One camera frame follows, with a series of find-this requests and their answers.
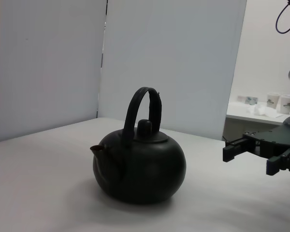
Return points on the pale tissue pack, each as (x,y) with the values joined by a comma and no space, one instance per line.
(247,100)

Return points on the white printed paper cup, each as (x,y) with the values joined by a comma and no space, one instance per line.
(273,101)
(287,105)

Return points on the white partition board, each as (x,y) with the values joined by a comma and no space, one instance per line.
(48,60)
(169,60)

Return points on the crumpled white tissue paper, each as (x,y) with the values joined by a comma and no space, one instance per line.
(263,111)

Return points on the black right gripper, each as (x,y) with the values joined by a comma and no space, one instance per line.
(273,140)

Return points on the white counter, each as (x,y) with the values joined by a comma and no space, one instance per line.
(239,111)

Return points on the black round teapot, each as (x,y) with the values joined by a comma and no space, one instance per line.
(145,169)

